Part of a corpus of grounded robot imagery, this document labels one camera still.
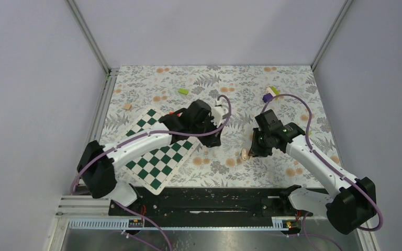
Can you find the lime green block far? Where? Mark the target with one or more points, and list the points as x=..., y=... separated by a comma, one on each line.
x=273, y=91

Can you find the green white chessboard mat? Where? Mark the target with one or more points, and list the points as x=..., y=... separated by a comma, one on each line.
x=154, y=170

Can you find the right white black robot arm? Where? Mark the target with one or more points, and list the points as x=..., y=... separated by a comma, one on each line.
x=348, y=202

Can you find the lime green block left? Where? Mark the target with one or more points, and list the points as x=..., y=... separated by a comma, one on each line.
x=183, y=91

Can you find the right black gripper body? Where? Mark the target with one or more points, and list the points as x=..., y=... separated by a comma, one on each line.
x=263, y=143

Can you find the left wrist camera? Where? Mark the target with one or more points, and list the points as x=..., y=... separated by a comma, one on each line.
x=219, y=114

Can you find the floral patterned table mat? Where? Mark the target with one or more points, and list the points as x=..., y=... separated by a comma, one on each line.
x=157, y=86

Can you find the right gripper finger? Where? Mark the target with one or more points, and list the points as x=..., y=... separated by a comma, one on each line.
x=261, y=153
x=254, y=148

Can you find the purple block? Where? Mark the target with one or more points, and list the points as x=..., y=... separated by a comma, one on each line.
x=267, y=97

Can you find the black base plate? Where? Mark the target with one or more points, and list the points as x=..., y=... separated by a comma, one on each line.
x=268, y=209

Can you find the lime green block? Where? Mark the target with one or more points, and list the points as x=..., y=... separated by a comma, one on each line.
x=273, y=91
x=183, y=91

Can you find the tan wooden block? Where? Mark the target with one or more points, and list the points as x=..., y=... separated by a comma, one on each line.
x=128, y=106

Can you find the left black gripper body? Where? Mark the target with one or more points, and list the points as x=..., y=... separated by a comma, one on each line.
x=209, y=139

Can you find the beige earbud charging case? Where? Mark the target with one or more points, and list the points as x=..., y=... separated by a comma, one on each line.
x=244, y=154

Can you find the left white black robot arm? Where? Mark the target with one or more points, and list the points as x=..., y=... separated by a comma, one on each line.
x=98, y=162

